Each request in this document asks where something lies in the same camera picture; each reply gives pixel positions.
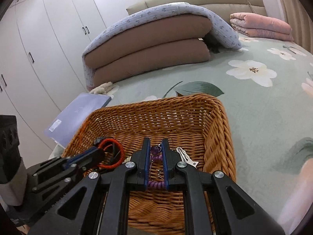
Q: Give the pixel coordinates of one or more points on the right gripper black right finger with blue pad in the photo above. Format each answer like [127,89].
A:
[173,181]

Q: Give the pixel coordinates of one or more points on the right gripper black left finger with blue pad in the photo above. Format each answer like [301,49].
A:
[140,166]

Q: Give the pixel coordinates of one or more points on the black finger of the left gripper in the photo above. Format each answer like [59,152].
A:
[89,159]

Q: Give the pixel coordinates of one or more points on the silver hair clip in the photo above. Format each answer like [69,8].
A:
[185,157]

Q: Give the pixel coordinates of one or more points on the blue-grey folder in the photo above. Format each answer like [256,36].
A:
[66,124]

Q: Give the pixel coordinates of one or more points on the brown wicker basket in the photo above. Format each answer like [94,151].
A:
[196,123]

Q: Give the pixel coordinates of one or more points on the green floral bedspread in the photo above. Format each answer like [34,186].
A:
[266,90]

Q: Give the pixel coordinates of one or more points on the white wardrobe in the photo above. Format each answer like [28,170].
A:
[41,67]

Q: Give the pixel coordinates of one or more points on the folded brown quilt blue cover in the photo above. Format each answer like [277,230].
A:
[152,39]

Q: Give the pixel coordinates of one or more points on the folded pink blanket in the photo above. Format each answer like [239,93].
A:
[256,25]

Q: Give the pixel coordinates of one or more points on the beige padded headboard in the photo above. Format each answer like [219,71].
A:
[223,8]

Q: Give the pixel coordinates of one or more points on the beige curtain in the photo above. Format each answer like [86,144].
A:
[300,21]

